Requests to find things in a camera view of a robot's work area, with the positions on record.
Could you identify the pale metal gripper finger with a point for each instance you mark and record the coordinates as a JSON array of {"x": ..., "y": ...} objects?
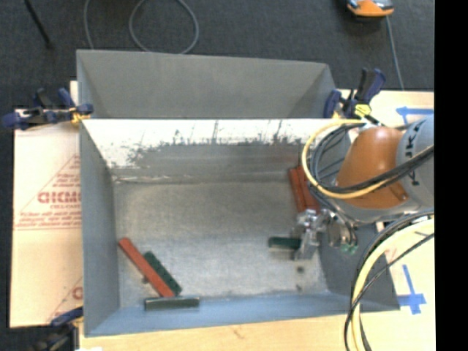
[
  {"x": 306, "y": 252},
  {"x": 311, "y": 238}
]

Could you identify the dark green flat block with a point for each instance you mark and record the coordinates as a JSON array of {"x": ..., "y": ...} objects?
[
  {"x": 172, "y": 303},
  {"x": 164, "y": 273},
  {"x": 282, "y": 242}
]

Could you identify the red-brown flat block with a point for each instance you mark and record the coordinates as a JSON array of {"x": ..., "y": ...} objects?
[
  {"x": 302, "y": 191},
  {"x": 148, "y": 269}
]

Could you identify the grey metal bin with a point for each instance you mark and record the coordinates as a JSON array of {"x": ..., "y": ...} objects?
[{"x": 219, "y": 214}]

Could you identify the pale board with red print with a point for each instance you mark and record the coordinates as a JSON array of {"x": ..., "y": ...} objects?
[{"x": 44, "y": 262}]

